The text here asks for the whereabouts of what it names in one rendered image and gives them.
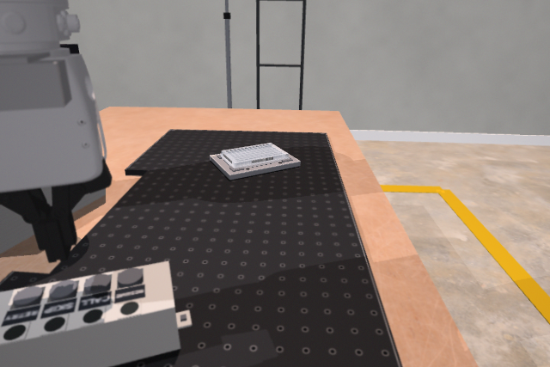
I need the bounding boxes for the white operator panel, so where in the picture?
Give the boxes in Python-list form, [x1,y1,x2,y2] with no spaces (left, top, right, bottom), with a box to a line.
[0,261,192,367]

